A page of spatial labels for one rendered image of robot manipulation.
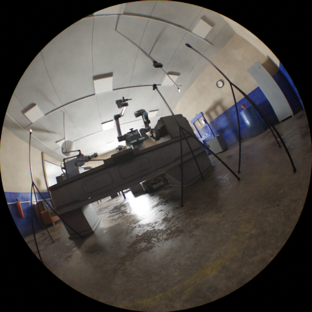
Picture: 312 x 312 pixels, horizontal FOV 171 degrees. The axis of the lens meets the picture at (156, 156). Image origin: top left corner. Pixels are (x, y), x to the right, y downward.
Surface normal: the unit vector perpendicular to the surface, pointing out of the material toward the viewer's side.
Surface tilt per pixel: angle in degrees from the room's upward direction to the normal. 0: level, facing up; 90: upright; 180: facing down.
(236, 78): 90
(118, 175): 90
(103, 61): 180
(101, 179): 90
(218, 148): 90
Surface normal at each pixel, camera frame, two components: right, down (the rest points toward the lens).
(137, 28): 0.41, 0.90
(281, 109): -0.85, 0.34
